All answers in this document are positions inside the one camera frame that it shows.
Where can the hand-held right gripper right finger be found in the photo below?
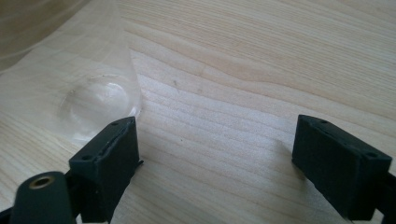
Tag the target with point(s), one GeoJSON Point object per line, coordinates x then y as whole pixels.
{"type": "Point", "coordinates": [339, 168]}

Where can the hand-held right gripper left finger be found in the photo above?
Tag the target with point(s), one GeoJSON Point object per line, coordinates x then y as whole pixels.
{"type": "Point", "coordinates": [106, 168]}

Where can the clear plastic cup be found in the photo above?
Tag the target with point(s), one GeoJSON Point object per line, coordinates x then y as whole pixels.
{"type": "Point", "coordinates": [77, 77]}

